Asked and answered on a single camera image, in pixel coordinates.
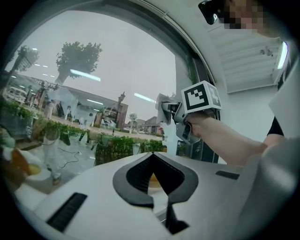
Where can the person's right hand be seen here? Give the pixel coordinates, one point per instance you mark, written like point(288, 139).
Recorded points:
point(195, 126)

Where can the person's grey clothing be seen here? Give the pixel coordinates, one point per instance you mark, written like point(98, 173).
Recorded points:
point(269, 187)

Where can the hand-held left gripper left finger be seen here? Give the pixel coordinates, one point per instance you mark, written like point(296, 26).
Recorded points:
point(100, 206)

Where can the long ceiling light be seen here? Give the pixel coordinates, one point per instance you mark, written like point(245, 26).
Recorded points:
point(282, 55)

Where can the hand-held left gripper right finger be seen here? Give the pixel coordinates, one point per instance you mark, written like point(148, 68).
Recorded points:
point(206, 201)

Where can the window glass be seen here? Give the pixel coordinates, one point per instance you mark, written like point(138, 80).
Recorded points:
point(112, 70)

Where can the white security camera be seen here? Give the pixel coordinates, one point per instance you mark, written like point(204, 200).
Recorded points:
point(267, 51)

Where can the white round bowl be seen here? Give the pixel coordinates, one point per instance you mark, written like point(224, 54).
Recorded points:
point(37, 180)

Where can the black head camera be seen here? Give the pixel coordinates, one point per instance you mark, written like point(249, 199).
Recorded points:
point(209, 11)

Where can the person's black sleeve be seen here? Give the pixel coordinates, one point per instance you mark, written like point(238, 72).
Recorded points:
point(275, 127)

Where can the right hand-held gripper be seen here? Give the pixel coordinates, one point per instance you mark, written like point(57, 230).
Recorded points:
point(197, 98)

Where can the person's right forearm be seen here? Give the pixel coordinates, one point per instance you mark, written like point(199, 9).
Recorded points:
point(229, 138)

